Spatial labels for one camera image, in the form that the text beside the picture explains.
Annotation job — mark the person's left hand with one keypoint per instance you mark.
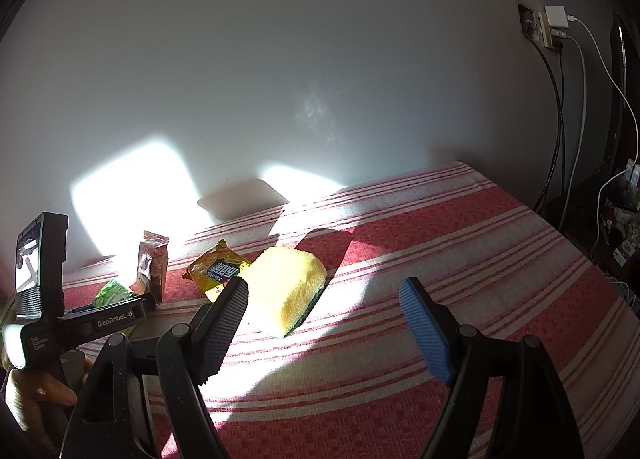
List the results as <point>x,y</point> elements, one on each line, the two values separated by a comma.
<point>45,389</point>

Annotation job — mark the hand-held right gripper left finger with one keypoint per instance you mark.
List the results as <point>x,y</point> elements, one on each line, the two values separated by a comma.
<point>220,334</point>

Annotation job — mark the red striped blanket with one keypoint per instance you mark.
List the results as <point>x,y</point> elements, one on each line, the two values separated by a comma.
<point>450,264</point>

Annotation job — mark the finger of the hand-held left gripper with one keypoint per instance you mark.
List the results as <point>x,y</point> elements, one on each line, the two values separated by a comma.
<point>145,303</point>

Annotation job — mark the pile of small clutter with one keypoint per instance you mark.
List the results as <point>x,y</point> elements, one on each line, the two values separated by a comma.
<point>622,224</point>

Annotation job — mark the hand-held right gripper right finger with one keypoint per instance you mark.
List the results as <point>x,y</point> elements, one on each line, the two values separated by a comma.
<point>425,329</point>

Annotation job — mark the yellow snack packet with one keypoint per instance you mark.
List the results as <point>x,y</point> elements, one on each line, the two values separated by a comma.
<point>215,269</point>

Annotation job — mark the yellow sponge with green scrubber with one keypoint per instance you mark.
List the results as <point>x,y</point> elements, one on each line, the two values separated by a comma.
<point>287,284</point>

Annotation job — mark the brown snack packet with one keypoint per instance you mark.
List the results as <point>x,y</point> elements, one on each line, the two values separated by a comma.
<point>152,264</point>

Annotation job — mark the white charger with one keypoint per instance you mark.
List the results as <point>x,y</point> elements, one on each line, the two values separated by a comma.
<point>559,18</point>

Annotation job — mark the green and white tissue packet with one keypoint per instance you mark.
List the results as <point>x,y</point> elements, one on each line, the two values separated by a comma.
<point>115,294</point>

